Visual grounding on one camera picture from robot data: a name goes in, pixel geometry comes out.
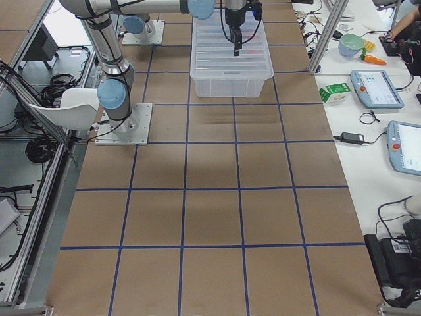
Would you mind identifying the aluminium frame post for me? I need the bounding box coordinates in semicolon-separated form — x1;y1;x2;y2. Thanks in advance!
308;0;349;74

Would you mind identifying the teach pendant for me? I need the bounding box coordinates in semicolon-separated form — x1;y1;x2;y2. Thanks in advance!
350;70;405;109
386;120;421;176

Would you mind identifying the white chair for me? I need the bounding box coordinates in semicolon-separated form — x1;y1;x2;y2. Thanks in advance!
29;88;99;131

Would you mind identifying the green white carton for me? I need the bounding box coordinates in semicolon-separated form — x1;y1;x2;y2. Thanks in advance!
319;83;351;103

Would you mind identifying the yellow toy corn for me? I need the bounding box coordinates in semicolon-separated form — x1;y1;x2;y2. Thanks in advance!
363;40;376;53

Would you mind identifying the clear plastic storage box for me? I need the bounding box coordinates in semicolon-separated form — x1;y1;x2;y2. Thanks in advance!
194;78;265;97

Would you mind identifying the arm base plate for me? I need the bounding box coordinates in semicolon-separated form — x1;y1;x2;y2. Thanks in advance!
94;103;153;145
122;16;164;45

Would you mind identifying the green bowl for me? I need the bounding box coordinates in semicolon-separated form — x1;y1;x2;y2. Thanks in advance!
338;34;364;57

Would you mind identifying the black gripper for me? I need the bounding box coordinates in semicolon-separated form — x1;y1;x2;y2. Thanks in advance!
224;0;262;56

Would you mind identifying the toy carrot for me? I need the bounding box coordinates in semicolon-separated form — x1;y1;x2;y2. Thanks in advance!
360;48;387;66

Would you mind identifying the far teach pendant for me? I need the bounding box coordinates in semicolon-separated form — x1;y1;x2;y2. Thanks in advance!
350;70;405;109

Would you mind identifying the near teach pendant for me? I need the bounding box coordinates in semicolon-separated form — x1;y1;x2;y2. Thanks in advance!
386;120;421;176

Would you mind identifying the clear plastic box lid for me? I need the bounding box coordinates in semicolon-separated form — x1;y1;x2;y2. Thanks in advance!
190;10;274;80

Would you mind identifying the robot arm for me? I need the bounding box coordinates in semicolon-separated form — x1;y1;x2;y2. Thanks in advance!
123;14;155;38
60;0;263;132

